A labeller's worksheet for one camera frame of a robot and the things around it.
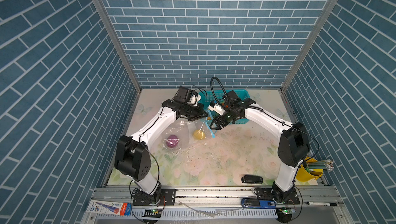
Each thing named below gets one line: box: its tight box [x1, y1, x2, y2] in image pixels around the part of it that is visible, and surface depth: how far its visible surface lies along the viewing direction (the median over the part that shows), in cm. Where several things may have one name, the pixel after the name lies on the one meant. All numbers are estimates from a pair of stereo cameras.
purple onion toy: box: [166, 134, 179, 149], surface depth 88 cm
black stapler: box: [241, 174, 264, 184], surface depth 79 cm
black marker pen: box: [304, 201, 338, 207], surface depth 74 cm
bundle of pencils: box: [306, 159, 335, 171], surface depth 70 cm
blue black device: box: [241, 198, 276, 209], surface depth 72 cm
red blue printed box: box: [86, 199, 132, 217], surface depth 71 cm
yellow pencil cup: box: [295, 156, 324, 182], surface depth 74 cm
